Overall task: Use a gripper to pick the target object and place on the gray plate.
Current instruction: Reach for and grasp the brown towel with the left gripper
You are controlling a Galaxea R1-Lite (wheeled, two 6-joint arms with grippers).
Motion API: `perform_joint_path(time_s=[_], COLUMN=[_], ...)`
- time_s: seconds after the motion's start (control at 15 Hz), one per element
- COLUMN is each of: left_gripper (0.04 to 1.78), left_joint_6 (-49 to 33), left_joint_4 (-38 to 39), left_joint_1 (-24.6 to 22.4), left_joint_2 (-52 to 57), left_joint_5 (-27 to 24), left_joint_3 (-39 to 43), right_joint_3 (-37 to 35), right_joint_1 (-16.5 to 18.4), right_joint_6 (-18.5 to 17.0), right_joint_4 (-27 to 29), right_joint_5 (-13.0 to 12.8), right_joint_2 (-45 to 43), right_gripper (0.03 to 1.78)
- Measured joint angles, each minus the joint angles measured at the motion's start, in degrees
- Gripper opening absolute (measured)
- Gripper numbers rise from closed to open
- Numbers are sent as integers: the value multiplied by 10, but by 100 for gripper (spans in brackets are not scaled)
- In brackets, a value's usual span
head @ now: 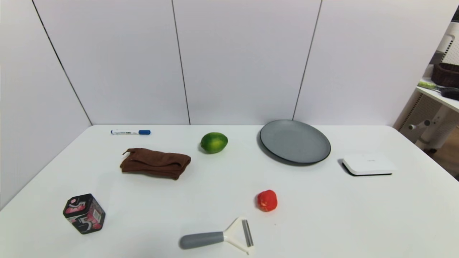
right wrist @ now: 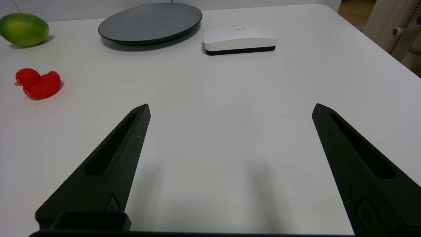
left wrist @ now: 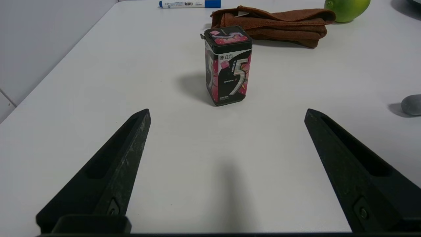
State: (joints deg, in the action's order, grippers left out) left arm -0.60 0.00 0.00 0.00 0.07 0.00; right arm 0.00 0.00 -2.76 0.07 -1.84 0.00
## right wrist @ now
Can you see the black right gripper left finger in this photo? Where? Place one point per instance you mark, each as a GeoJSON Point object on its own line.
{"type": "Point", "coordinates": [108, 177]}

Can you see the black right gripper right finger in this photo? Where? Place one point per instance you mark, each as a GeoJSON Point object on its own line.
{"type": "Point", "coordinates": [371, 191]}

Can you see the gray round plate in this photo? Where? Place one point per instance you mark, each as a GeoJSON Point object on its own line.
{"type": "Point", "coordinates": [149, 23]}

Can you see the red tomato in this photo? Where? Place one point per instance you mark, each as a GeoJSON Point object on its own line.
{"type": "Point", "coordinates": [41, 86]}

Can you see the green lime fruit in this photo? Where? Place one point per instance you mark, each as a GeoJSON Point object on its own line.
{"type": "Point", "coordinates": [23, 29]}

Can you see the white shelf unit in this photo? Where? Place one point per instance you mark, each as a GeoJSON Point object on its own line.
{"type": "Point", "coordinates": [384, 19]}

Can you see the white whiteboard eraser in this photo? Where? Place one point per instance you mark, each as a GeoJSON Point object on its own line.
{"type": "Point", "coordinates": [240, 39]}

